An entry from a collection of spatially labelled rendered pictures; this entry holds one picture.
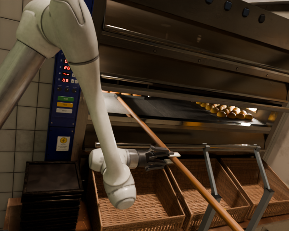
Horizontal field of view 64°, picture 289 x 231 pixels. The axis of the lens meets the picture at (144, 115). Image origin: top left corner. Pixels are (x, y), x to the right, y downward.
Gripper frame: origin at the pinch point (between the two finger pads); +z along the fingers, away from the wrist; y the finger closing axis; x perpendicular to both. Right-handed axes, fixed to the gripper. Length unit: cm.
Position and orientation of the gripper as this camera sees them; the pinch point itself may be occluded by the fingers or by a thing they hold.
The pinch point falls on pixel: (172, 157)
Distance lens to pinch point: 117.4
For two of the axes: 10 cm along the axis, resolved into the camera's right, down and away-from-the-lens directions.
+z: 8.9, 0.6, 4.5
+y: -2.3, 9.2, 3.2
